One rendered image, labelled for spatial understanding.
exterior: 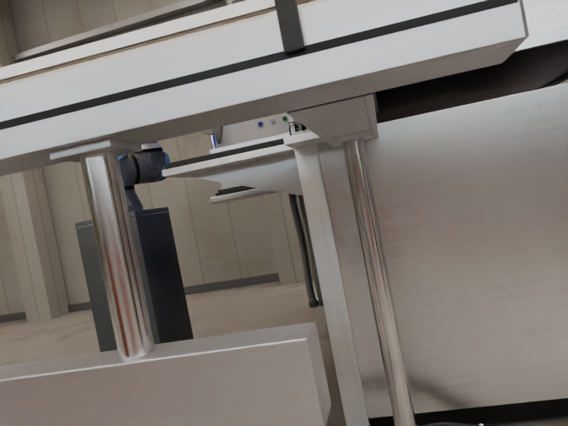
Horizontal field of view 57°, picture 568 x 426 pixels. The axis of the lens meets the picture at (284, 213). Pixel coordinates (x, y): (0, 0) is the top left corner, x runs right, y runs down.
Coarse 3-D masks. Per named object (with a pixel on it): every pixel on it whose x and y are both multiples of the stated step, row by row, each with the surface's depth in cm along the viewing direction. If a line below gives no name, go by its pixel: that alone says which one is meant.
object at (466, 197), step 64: (384, 128) 139; (448, 128) 136; (512, 128) 133; (384, 192) 140; (448, 192) 136; (512, 192) 133; (448, 256) 137; (512, 256) 134; (448, 320) 138; (512, 320) 135; (384, 384) 142; (448, 384) 139; (512, 384) 136
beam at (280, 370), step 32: (96, 352) 78; (160, 352) 70; (192, 352) 67; (224, 352) 66; (256, 352) 65; (288, 352) 64; (320, 352) 71; (0, 384) 73; (32, 384) 72; (64, 384) 71; (96, 384) 70; (128, 384) 69; (160, 384) 68; (192, 384) 67; (224, 384) 66; (256, 384) 65; (288, 384) 65; (320, 384) 67; (0, 416) 73; (32, 416) 72; (64, 416) 71; (96, 416) 70; (128, 416) 69; (160, 416) 68; (192, 416) 67; (224, 416) 66; (256, 416) 66; (288, 416) 65; (320, 416) 64
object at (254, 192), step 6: (240, 192) 228; (246, 192) 228; (252, 192) 227; (258, 192) 227; (264, 192) 227; (270, 192) 227; (210, 198) 230; (216, 198) 230; (222, 198) 229; (228, 198) 229; (234, 198) 229; (240, 198) 229
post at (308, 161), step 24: (288, 120) 144; (312, 168) 143; (312, 192) 143; (312, 216) 144; (312, 240) 144; (336, 264) 143; (336, 288) 143; (336, 312) 144; (336, 336) 144; (336, 360) 145; (360, 384) 144; (360, 408) 144
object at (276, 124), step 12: (252, 120) 249; (264, 120) 248; (276, 120) 247; (228, 132) 251; (240, 132) 250; (252, 132) 249; (264, 132) 248; (276, 132) 248; (288, 132) 247; (216, 144) 252; (228, 144) 251
